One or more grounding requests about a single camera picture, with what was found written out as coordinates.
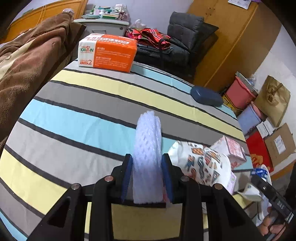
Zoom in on white blue milk carton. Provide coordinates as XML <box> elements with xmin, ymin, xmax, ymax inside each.
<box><xmin>238</xmin><ymin>164</ymin><xmax>272</xmax><ymax>202</ymax></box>

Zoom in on white patterned paper cup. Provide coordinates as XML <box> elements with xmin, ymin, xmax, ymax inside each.
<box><xmin>168</xmin><ymin>141</ymin><xmax>231</xmax><ymax>188</ymax></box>

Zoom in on pink white carton box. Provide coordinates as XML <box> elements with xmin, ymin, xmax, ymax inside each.
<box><xmin>210</xmin><ymin>136</ymin><xmax>247</xmax><ymax>170</ymax></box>

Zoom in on white foam fruit net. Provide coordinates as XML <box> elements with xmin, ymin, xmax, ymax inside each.
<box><xmin>132</xmin><ymin>111</ymin><xmax>164</xmax><ymax>204</ymax></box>

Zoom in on purple milk carton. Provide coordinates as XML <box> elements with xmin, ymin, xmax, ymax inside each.
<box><xmin>226</xmin><ymin>172</ymin><xmax>237</xmax><ymax>195</ymax></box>

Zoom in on person's right hand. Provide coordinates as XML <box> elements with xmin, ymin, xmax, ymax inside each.
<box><xmin>257</xmin><ymin>215</ymin><xmax>286</xmax><ymax>240</ymax></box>

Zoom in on red gift box gold characters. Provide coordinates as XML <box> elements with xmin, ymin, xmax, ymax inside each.
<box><xmin>246</xmin><ymin>131</ymin><xmax>274</xmax><ymax>173</ymax></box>

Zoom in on brown cardboard shipping box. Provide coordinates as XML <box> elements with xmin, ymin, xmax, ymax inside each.
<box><xmin>265</xmin><ymin>123</ymin><xmax>295</xmax><ymax>167</ymax></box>

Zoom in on white small stacked boxes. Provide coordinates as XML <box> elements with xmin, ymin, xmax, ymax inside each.
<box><xmin>256</xmin><ymin>118</ymin><xmax>276</xmax><ymax>139</ymax></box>

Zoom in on lavender plastic bucket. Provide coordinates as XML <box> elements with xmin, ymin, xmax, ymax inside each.
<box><xmin>237</xmin><ymin>101</ymin><xmax>267</xmax><ymax>135</ymax></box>

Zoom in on striped bed sheet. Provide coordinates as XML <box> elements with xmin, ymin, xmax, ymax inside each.
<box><xmin>1</xmin><ymin>61</ymin><xmax>246</xmax><ymax>240</ymax></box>

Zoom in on brown paper bag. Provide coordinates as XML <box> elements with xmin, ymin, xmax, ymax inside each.
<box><xmin>254</xmin><ymin>76</ymin><xmax>290</xmax><ymax>127</ymax></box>

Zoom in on pink plastic storage bin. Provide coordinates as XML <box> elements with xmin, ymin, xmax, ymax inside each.
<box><xmin>226</xmin><ymin>76</ymin><xmax>256</xmax><ymax>110</ymax></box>

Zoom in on yellow patterned tin box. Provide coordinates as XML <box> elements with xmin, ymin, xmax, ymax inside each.
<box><xmin>222</xmin><ymin>94</ymin><xmax>243</xmax><ymax>116</ymax></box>

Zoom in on dark blue glasses case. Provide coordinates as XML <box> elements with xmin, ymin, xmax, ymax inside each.
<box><xmin>190</xmin><ymin>86</ymin><xmax>223</xmax><ymax>107</ymax></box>

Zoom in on brown fleece blanket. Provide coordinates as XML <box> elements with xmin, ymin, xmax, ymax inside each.
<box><xmin>1</xmin><ymin>13</ymin><xmax>85</xmax><ymax>149</ymax></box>

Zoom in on large wooden wardrobe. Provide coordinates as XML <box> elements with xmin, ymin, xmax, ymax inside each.
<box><xmin>188</xmin><ymin>1</ymin><xmax>281</xmax><ymax>92</ymax></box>

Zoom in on orange white tissue pack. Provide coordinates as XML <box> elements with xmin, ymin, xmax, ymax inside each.
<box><xmin>78</xmin><ymin>33</ymin><xmax>137</xmax><ymax>73</ymax></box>

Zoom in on black office chair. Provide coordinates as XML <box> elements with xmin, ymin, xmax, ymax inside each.
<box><xmin>134</xmin><ymin>12</ymin><xmax>219</xmax><ymax>81</ymax></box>

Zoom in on red plaid bag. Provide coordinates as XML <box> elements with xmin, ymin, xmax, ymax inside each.
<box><xmin>125</xmin><ymin>28</ymin><xmax>171</xmax><ymax>50</ymax></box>

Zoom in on grey bedside drawer cabinet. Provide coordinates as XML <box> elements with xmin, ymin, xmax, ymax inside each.
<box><xmin>74</xmin><ymin>19</ymin><xmax>129</xmax><ymax>38</ymax></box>

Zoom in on wooden headboard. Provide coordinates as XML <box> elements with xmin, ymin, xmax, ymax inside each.
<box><xmin>1</xmin><ymin>0</ymin><xmax>88</xmax><ymax>44</ymax></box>

